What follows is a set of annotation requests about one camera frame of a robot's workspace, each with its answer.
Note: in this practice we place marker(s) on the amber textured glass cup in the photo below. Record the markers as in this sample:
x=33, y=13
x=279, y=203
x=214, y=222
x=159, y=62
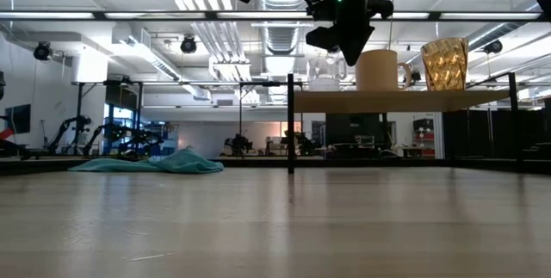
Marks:
x=444, y=65

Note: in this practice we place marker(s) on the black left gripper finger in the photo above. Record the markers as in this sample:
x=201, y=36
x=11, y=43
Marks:
x=354, y=41
x=320, y=39

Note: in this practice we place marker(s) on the black round spotlight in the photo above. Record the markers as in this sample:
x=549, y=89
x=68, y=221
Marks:
x=188, y=45
x=416, y=78
x=42, y=51
x=493, y=47

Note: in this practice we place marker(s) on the black shelf leg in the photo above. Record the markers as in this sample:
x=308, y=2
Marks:
x=515, y=119
x=291, y=140

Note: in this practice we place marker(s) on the clear glass mug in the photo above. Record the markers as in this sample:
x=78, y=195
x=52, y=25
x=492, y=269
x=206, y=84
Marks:
x=325, y=82

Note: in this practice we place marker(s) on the red storage cabinet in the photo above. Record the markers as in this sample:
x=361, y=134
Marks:
x=424, y=140

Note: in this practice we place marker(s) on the black background robot arm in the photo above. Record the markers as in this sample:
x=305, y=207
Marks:
x=82, y=121
x=129, y=142
x=239, y=144
x=303, y=143

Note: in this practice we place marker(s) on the black overhead frame bar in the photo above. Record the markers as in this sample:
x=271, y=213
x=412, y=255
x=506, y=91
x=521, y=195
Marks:
x=211, y=16

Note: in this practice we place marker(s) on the black wall monitor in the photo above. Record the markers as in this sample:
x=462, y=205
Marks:
x=18, y=119

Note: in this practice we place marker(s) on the wooden shelf board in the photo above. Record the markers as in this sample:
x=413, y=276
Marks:
x=409, y=101

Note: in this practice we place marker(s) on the teal cloth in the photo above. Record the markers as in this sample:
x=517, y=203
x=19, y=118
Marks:
x=185, y=164

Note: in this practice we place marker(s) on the black table edge rail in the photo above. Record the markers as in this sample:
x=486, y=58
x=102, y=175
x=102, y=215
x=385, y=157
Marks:
x=473, y=164

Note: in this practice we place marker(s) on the black room divider panel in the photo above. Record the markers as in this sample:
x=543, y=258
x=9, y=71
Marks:
x=482, y=136

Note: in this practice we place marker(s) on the black background cabinet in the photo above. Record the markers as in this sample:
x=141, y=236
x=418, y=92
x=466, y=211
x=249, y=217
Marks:
x=357, y=125

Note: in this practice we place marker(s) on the peach ceramic mug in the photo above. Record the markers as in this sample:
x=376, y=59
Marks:
x=379, y=71

